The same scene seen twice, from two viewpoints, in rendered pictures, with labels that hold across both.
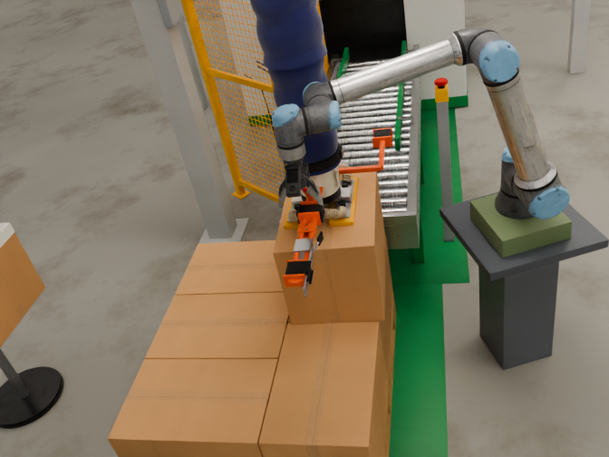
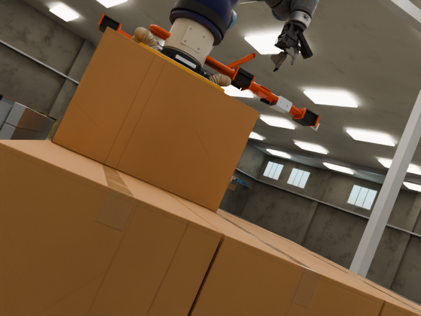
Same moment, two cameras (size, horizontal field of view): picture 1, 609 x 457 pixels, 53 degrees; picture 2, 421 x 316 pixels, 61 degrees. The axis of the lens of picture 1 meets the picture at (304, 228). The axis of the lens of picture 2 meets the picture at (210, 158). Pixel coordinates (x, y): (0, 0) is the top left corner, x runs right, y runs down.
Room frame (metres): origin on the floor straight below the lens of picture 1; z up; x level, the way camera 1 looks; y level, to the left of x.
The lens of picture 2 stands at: (2.74, 1.18, 0.60)
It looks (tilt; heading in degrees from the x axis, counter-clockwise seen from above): 5 degrees up; 236
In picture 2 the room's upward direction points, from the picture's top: 24 degrees clockwise
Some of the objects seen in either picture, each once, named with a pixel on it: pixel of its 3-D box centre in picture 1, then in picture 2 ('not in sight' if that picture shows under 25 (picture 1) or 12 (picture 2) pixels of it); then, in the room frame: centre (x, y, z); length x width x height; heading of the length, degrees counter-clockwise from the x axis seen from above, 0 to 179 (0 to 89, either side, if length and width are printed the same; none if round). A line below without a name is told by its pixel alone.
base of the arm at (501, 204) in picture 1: (519, 195); not in sight; (2.03, -0.89, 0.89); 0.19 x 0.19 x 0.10
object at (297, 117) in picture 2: (296, 273); (306, 117); (1.62, 0.06, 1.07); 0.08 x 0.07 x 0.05; 165
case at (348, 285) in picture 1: (335, 242); (153, 126); (2.18, -0.12, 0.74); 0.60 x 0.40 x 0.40; 167
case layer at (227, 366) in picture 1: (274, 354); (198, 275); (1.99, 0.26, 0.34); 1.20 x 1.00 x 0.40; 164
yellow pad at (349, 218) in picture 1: (343, 197); not in sight; (2.18, -0.19, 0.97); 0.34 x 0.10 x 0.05; 165
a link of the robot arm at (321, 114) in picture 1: (321, 116); (285, 7); (1.83, -0.13, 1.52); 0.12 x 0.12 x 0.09; 1
